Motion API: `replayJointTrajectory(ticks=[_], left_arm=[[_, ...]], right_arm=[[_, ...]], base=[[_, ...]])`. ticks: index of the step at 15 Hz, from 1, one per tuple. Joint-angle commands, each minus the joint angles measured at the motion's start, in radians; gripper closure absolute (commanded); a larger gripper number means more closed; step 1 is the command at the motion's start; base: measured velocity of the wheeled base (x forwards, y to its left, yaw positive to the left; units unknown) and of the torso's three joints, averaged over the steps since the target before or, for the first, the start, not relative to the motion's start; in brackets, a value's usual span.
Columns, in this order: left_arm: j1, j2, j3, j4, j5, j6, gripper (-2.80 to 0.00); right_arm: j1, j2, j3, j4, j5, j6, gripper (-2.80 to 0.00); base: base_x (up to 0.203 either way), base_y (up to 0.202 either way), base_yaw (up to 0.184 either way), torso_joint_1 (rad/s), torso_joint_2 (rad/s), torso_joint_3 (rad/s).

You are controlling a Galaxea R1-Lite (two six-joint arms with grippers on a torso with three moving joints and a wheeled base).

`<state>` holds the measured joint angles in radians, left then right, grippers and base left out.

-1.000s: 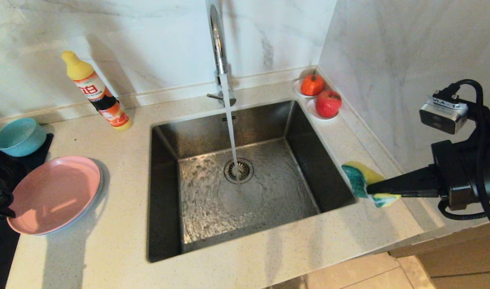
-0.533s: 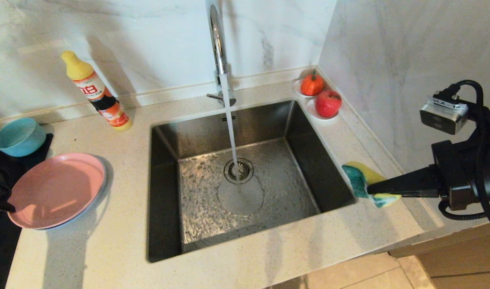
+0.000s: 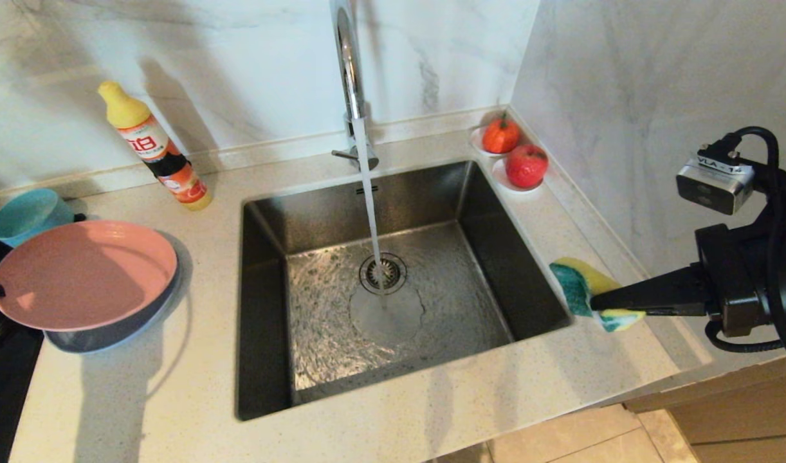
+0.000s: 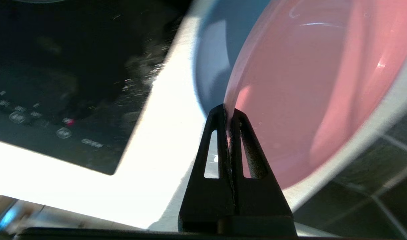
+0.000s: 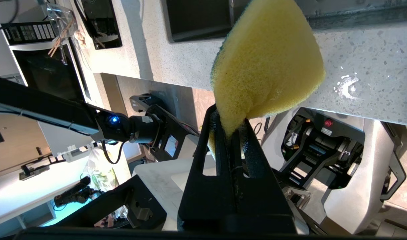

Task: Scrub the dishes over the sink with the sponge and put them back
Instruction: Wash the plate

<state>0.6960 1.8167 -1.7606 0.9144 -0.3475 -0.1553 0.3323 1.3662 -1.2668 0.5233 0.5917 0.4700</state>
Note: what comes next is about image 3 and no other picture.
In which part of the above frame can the pink plate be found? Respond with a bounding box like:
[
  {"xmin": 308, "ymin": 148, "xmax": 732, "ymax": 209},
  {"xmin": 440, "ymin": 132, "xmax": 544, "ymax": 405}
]
[{"xmin": 0, "ymin": 220, "xmax": 178, "ymax": 332}]

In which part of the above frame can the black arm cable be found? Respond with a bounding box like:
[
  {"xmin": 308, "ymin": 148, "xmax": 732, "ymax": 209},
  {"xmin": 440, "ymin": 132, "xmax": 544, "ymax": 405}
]
[{"xmin": 699, "ymin": 126, "xmax": 786, "ymax": 375}]

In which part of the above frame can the orange toy persimmon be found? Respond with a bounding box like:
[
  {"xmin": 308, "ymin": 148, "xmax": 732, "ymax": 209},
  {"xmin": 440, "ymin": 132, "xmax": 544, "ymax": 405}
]
[{"xmin": 481, "ymin": 113, "xmax": 520, "ymax": 155}]

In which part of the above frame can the clear water stream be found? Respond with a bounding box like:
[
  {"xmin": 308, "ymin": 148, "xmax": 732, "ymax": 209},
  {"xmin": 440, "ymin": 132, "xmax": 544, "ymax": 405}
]
[{"xmin": 353, "ymin": 118, "xmax": 390, "ymax": 306}]

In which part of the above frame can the light blue plate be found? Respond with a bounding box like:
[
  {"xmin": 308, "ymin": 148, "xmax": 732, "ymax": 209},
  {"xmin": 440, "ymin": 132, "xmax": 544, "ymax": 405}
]
[{"xmin": 44, "ymin": 257, "xmax": 183, "ymax": 354}]

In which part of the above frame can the black braided cable sleeve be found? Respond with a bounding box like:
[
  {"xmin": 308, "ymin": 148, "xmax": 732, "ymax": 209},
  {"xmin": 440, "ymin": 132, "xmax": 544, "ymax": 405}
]
[{"xmin": 705, "ymin": 320, "xmax": 786, "ymax": 354}]

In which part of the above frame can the blue bowl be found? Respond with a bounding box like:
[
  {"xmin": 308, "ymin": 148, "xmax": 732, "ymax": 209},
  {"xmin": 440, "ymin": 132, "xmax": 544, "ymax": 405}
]
[{"xmin": 0, "ymin": 188, "xmax": 76, "ymax": 248}]

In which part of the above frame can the stainless steel sink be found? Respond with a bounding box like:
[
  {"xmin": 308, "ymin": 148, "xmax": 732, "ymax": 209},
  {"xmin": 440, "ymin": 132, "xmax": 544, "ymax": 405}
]
[{"xmin": 237, "ymin": 161, "xmax": 574, "ymax": 422}]

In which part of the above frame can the yellow green sponge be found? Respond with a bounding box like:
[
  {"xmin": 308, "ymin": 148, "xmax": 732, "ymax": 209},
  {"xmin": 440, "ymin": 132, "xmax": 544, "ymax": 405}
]
[{"xmin": 549, "ymin": 257, "xmax": 646, "ymax": 333}]

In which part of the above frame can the chrome faucet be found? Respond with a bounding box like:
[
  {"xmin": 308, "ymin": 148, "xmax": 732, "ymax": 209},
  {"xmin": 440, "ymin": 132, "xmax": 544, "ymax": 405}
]
[{"xmin": 329, "ymin": 0, "xmax": 379, "ymax": 172}]

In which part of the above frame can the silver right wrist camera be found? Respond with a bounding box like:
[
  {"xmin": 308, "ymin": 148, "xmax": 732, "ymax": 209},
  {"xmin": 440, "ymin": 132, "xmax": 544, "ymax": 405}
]
[{"xmin": 675, "ymin": 154, "xmax": 755, "ymax": 216}]

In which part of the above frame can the brown wooden cabinet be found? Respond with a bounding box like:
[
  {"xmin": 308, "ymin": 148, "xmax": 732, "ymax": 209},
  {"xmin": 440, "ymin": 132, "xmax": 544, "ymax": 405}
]
[{"xmin": 625, "ymin": 350, "xmax": 786, "ymax": 463}]

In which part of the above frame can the orange detergent bottle yellow cap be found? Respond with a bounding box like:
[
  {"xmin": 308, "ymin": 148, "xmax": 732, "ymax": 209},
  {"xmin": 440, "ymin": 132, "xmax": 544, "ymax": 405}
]
[{"xmin": 98, "ymin": 81, "xmax": 212, "ymax": 211}]

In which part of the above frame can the small white dish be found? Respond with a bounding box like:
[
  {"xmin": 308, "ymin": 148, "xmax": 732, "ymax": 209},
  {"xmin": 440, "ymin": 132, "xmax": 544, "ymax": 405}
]
[
  {"xmin": 491, "ymin": 158, "xmax": 544, "ymax": 193},
  {"xmin": 468, "ymin": 125, "xmax": 519, "ymax": 159}
]

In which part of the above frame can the red toy apple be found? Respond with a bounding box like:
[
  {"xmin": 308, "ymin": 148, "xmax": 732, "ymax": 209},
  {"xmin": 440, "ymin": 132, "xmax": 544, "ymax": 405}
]
[{"xmin": 505, "ymin": 144, "xmax": 550, "ymax": 189}]

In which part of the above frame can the black induction cooktop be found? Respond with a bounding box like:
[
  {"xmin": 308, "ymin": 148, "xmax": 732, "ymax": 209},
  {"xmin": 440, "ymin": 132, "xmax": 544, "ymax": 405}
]
[{"xmin": 0, "ymin": 215, "xmax": 86, "ymax": 463}]

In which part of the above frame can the metal sink drain strainer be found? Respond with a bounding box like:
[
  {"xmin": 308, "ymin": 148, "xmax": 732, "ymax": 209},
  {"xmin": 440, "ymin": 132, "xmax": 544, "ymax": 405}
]
[{"xmin": 359, "ymin": 253, "xmax": 408, "ymax": 296}]

